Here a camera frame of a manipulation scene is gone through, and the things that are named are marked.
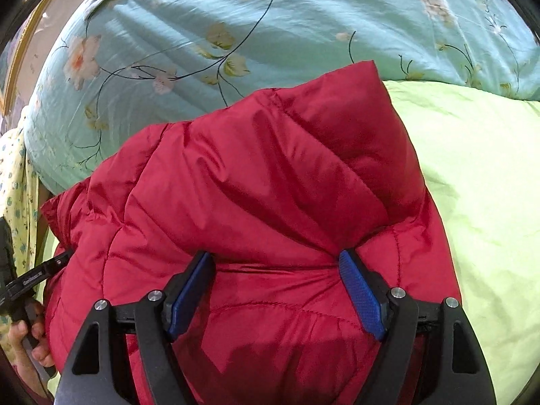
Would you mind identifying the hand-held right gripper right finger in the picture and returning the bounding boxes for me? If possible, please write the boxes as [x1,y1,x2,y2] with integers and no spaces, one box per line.
[339,250,496,405]

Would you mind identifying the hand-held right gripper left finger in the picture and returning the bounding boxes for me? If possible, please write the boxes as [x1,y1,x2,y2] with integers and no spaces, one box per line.
[55,252,216,405]

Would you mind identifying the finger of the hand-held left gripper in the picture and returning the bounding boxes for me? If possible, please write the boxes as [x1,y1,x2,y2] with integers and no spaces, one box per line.
[8,249,73,301]

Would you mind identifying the red quilted jacket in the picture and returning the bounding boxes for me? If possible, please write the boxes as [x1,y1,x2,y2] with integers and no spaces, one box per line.
[40,60,462,405]

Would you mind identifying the person's left forearm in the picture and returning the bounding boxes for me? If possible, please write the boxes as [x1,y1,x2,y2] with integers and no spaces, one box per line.
[12,367,55,401]

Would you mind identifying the person's left hand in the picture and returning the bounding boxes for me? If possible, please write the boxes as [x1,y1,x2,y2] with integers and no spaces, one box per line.
[4,299,55,372]

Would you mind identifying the yellow printed blanket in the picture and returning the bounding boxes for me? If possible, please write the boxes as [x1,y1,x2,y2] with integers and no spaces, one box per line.
[0,127,43,262]

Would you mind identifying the light green bed sheet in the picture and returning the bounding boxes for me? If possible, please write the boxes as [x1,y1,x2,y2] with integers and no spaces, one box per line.
[34,79,540,405]

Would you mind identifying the teal floral quilt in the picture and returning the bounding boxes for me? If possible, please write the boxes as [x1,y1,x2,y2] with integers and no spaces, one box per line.
[23,0,540,195]

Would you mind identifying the wooden frame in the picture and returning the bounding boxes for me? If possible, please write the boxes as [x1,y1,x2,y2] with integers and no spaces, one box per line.
[0,0,57,114]

